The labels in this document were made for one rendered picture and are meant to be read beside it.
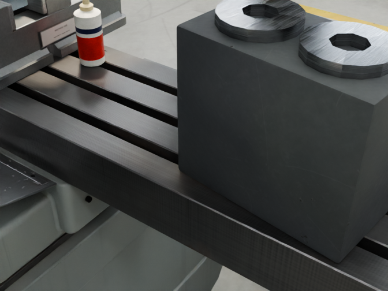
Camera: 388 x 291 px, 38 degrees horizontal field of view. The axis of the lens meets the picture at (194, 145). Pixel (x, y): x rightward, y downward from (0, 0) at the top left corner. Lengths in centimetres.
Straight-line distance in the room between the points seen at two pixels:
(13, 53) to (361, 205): 56
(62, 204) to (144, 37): 245
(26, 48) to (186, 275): 66
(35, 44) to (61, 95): 11
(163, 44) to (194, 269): 197
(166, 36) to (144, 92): 240
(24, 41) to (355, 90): 56
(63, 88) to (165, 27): 251
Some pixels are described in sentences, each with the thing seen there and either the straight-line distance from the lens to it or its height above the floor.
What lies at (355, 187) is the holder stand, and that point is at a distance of 52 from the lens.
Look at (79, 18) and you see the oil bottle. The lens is 87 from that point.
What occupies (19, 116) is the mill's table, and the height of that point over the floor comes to 96.
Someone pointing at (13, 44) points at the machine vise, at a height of 101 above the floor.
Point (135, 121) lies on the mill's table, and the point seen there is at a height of 96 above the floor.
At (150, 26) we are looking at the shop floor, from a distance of 334.
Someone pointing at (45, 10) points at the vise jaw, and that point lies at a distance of 91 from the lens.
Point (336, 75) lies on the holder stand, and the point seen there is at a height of 115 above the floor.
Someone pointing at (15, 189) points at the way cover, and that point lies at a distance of 78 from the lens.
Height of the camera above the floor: 138
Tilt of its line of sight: 36 degrees down
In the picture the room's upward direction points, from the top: straight up
